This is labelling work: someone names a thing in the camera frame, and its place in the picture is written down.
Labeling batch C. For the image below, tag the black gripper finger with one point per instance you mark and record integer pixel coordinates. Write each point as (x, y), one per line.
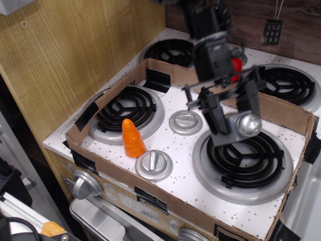
(213, 114)
(247, 99)

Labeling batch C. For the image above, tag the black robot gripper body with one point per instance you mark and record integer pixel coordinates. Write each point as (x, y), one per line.
(214, 68)

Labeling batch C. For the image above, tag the grey pepper shaker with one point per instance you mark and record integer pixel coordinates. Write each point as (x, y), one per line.
(241, 126)

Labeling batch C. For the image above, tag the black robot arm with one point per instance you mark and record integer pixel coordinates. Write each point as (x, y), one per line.
(203, 21)

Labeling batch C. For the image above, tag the silver back knob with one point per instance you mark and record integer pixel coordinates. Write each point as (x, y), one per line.
(240, 54)

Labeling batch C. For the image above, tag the red toy strawberry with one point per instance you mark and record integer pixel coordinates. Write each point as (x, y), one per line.
(237, 64)

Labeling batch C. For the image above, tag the silver upper centre knob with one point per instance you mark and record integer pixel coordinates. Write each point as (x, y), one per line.
(185, 123)

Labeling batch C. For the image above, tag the back left black burner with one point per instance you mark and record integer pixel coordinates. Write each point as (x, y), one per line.
(173, 51)

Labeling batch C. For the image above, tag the black burner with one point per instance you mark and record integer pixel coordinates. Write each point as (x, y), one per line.
(173, 51)
(139, 104)
(250, 172)
(291, 84)

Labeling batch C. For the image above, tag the back right black burner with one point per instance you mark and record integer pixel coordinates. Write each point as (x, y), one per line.
(291, 84)

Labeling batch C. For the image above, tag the front left black burner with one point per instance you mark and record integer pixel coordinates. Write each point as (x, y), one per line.
(139, 104)

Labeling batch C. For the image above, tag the front right black burner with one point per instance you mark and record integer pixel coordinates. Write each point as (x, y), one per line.
(250, 172)

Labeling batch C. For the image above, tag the silver lower centre knob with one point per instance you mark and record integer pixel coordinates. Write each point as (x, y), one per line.
(154, 165)

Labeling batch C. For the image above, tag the orange toy carrot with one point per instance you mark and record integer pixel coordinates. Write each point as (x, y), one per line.
(132, 141)

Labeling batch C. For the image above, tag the silver bottom oven knob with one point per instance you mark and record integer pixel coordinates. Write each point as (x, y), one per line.
(186, 234)

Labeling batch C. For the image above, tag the silver oven knob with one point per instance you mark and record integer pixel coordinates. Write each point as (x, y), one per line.
(186, 234)
(85, 185)

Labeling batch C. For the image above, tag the silver front oven knob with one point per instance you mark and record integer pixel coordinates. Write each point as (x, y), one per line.
(85, 185)

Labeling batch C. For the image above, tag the orange object bottom left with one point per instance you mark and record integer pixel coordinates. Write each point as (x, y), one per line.
(52, 229)

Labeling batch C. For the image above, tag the brown cardboard tray wall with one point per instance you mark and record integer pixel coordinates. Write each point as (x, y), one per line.
(180, 200)

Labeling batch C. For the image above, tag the silver oven door handle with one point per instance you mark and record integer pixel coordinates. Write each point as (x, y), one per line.
(107, 222)

